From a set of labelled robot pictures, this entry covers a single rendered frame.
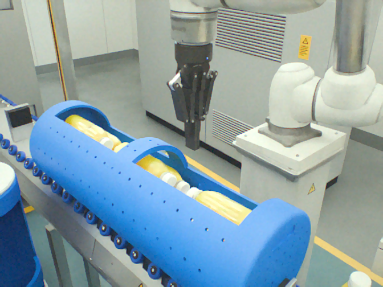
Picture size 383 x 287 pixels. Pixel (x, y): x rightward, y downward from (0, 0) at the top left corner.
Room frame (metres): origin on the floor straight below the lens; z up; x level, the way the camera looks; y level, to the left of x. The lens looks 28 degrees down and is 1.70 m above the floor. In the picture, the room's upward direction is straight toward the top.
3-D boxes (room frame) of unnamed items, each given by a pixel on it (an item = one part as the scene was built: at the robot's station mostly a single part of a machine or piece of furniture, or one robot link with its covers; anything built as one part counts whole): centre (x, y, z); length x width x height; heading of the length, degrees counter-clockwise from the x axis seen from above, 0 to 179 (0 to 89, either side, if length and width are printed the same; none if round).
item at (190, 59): (0.72, 0.00, 1.49); 0.08 x 0.07 x 0.09; 135
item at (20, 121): (1.47, 0.76, 1.00); 0.10 x 0.04 x 0.15; 135
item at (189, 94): (0.71, 0.01, 1.42); 0.04 x 0.01 x 0.11; 45
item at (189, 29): (0.72, 0.00, 1.56); 0.09 x 0.09 x 0.06
